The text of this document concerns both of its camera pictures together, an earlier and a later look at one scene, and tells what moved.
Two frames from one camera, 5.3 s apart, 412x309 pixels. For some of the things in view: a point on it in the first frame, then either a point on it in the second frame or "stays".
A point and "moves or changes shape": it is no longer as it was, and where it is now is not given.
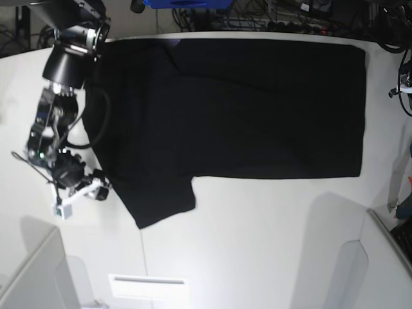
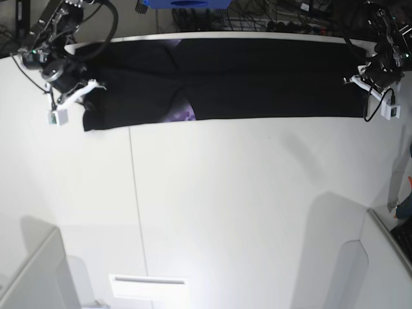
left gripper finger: [99, 174] → [91, 84]
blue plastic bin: [188, 4] stays
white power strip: [262, 24] stays
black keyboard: [403, 235] stays
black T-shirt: [159, 112] moves or changes shape
